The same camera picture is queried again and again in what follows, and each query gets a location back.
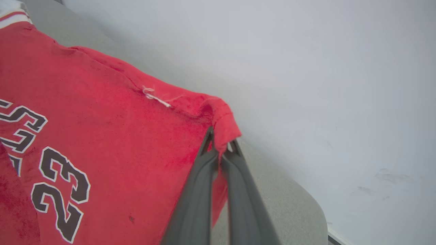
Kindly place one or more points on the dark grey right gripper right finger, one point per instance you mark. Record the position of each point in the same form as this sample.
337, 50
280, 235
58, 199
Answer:
245, 211

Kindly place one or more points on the red basketball jersey garment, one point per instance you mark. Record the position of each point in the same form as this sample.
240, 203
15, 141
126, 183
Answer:
119, 136

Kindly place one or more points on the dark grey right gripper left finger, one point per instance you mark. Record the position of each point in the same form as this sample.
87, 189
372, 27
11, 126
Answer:
194, 204

